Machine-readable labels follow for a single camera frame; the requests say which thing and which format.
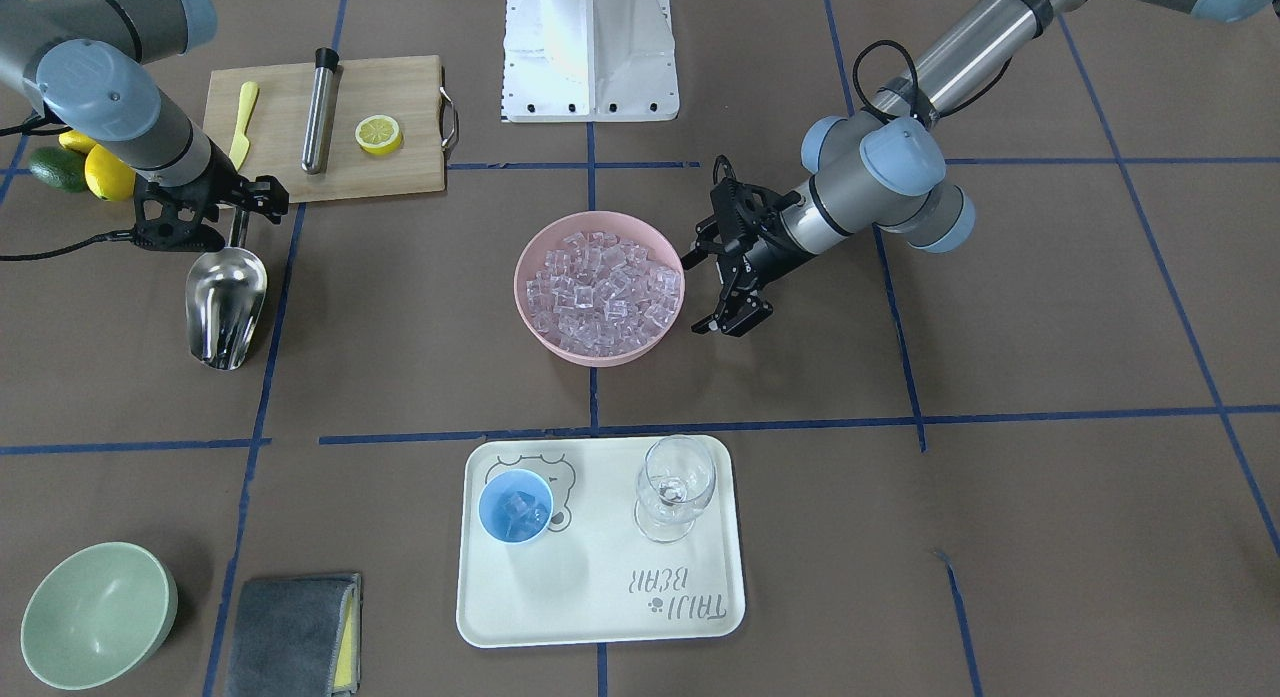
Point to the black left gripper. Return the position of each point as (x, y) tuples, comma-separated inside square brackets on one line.
[(768, 249)]

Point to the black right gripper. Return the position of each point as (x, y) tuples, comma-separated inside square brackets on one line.
[(226, 194)]

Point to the steel ice scoop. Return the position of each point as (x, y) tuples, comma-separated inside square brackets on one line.
[(225, 292)]

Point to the pink bowl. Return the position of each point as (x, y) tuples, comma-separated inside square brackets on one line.
[(610, 221)]

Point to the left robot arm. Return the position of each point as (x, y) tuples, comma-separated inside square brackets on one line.
[(879, 167)]

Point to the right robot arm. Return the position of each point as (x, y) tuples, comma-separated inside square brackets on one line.
[(82, 64)]

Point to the clear ice cubes pile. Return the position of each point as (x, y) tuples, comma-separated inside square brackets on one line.
[(598, 295)]

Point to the light blue cup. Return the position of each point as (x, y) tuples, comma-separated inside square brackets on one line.
[(513, 479)]

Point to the ice cubes in cup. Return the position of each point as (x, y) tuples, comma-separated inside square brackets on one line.
[(521, 516)]

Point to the whole yellow lemon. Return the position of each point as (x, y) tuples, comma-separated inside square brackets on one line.
[(108, 177)]

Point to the yellow plastic knife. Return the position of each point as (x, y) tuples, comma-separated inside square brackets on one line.
[(241, 144)]

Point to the steel cylinder muddler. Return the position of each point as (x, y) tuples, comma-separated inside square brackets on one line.
[(320, 117)]

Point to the clear wine glass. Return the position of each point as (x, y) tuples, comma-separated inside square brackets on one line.
[(675, 485)]

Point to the lemon half slice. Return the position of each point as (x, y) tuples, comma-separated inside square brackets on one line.
[(379, 135)]

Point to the wooden cutting board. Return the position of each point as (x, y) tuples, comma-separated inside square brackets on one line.
[(407, 88)]

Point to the cream bear tray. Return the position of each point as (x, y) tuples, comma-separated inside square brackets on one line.
[(591, 575)]

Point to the green bowl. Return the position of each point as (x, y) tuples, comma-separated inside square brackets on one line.
[(97, 615)]

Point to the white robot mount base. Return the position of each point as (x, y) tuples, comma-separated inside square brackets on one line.
[(578, 61)]

